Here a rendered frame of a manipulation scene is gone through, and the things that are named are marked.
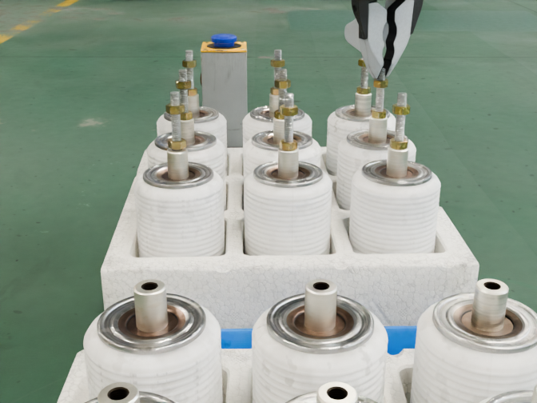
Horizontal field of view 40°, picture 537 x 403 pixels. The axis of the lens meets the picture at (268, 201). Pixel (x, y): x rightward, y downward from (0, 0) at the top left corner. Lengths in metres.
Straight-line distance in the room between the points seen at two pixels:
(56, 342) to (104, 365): 0.49
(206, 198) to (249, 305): 0.12
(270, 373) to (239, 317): 0.28
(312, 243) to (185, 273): 0.14
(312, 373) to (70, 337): 0.56
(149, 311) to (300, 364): 0.11
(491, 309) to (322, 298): 0.12
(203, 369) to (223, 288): 0.26
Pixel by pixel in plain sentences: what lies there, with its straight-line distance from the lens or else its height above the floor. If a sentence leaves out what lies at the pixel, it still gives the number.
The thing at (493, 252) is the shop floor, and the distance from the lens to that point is 1.24.
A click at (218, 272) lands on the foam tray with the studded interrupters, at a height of 0.17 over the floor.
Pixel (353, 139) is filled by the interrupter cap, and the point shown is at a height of 0.25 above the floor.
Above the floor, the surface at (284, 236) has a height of 0.20.
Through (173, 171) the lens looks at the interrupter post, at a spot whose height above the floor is 0.26.
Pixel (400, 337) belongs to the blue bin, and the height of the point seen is 0.11.
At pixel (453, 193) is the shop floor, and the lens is 1.46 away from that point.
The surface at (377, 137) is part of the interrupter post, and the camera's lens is 0.90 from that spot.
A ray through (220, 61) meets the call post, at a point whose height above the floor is 0.30.
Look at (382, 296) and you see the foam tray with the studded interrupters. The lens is 0.78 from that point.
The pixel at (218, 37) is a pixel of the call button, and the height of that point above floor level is 0.33.
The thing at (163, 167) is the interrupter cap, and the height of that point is 0.25.
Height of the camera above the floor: 0.53
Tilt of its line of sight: 23 degrees down
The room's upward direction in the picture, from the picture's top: straight up
